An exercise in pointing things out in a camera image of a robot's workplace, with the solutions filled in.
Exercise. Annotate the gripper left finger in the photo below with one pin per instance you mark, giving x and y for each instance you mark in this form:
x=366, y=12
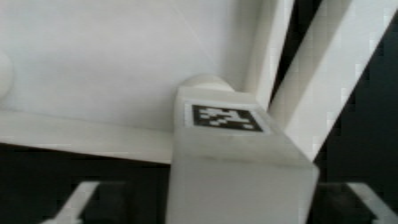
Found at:
x=94, y=204

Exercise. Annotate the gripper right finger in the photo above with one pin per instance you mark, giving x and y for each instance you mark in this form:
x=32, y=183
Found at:
x=348, y=205

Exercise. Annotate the white square table top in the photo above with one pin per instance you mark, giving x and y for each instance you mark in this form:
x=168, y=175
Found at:
x=96, y=57

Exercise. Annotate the white u-shaped obstacle fence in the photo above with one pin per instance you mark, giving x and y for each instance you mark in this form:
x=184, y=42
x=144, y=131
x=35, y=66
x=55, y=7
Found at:
x=339, y=42

